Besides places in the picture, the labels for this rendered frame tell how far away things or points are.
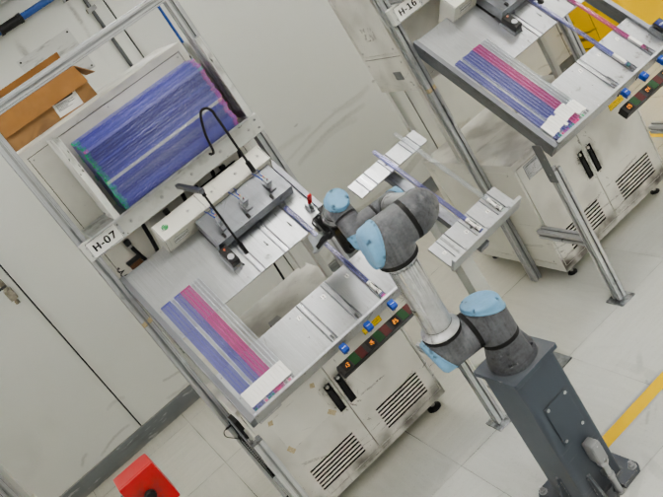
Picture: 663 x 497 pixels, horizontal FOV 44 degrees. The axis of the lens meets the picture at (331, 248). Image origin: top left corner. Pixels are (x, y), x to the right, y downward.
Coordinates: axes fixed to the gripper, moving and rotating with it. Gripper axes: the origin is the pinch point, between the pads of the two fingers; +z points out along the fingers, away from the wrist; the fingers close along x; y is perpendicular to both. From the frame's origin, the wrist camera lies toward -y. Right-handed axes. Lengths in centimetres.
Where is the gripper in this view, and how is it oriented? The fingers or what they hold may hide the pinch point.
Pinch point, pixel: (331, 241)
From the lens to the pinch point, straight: 275.8
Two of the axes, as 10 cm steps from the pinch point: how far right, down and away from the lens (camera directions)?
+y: -6.8, -7.2, 1.7
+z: -0.9, 3.1, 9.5
